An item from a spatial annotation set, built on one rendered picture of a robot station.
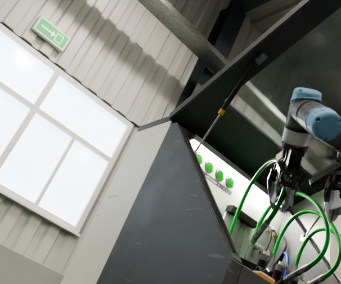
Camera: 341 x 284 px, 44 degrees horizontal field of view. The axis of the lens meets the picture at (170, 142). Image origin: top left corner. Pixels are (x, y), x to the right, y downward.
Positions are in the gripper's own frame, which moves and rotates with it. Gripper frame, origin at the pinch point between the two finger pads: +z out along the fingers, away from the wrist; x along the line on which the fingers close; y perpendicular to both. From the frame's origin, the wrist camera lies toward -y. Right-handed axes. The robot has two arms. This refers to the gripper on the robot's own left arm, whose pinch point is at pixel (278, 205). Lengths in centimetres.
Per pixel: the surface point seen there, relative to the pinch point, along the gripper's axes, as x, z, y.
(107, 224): -54, 28, -20
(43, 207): -186, 192, -317
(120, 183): -53, 18, -36
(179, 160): -31.1, -3.4, -15.1
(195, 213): -24.1, 1.1, 11.5
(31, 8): -245, -23, -406
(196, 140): -26.4, -4.7, -36.7
